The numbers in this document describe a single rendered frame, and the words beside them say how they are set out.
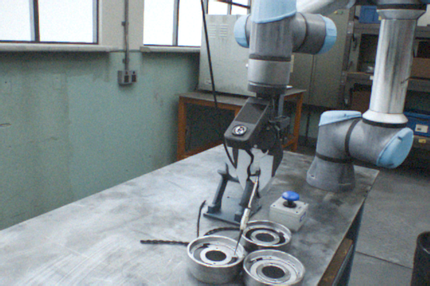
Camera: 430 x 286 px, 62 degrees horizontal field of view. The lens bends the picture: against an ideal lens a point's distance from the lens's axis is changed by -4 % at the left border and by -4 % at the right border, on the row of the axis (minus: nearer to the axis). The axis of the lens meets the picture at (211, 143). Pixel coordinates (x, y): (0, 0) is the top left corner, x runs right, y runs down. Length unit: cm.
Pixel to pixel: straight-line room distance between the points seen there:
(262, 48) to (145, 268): 44
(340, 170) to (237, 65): 196
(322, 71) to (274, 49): 384
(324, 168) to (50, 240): 76
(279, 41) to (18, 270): 60
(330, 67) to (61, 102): 309
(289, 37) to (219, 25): 241
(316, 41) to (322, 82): 376
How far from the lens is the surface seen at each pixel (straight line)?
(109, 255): 75
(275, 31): 64
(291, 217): 85
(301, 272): 68
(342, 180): 115
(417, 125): 412
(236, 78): 296
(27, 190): 230
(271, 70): 64
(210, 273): 65
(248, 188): 69
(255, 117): 63
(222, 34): 303
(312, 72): 451
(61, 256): 76
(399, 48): 102
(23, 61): 216
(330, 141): 111
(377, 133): 103
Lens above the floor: 120
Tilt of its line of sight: 15 degrees down
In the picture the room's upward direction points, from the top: 4 degrees clockwise
